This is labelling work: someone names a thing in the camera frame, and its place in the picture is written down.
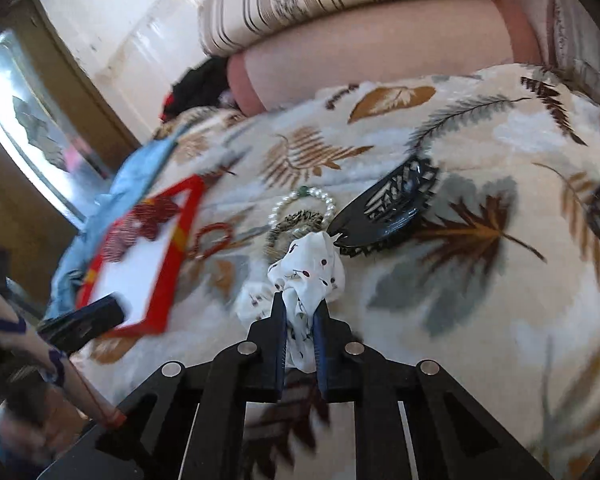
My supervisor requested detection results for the red beaded bracelet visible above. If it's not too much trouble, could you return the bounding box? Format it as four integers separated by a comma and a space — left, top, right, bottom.
187, 222, 235, 261

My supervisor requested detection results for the black clothing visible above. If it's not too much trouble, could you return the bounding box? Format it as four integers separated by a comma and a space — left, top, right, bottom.
172, 55, 238, 113

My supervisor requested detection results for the leaf print blanket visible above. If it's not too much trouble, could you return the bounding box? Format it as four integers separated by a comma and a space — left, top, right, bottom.
70, 62, 600, 480

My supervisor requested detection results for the red rimmed white tray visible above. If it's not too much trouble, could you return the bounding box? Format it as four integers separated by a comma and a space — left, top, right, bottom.
75, 175, 206, 336

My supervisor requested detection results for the pink bolster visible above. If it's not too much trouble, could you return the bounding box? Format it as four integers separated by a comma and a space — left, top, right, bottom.
227, 0, 541, 116

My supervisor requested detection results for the black hair clip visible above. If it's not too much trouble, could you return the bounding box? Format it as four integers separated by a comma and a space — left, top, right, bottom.
332, 157, 440, 261

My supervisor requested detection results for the blue cloth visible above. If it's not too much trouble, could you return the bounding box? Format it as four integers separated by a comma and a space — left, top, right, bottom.
47, 125, 196, 318

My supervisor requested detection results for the white cherry print scrunchie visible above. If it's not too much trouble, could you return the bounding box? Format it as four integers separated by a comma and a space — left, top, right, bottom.
237, 232, 348, 373

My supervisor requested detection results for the striped cushion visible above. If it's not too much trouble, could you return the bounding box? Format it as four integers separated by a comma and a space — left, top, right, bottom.
197, 0, 511, 58
550, 0, 600, 106

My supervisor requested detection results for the olive beaded bracelet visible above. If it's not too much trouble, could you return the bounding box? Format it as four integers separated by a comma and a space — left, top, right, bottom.
264, 211, 326, 261

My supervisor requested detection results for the glass window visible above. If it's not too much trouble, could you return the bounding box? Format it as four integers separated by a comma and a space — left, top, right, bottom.
0, 30, 111, 221

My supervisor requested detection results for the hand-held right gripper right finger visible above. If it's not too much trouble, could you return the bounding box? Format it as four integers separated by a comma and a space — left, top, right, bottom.
312, 305, 556, 480

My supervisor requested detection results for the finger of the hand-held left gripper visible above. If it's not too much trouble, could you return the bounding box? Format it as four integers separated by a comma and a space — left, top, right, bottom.
37, 295, 126, 356

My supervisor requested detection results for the dark red scrunchie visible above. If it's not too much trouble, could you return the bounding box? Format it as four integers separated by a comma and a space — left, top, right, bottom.
132, 196, 181, 241

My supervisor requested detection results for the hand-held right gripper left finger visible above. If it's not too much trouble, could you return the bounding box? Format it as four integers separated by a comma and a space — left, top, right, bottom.
36, 291, 288, 480

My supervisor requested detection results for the pink white striped scrunchie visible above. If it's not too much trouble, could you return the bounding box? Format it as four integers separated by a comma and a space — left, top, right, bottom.
102, 225, 141, 263

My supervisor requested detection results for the white pearl bracelet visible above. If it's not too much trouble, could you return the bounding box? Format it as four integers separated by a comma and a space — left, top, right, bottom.
268, 186, 337, 236

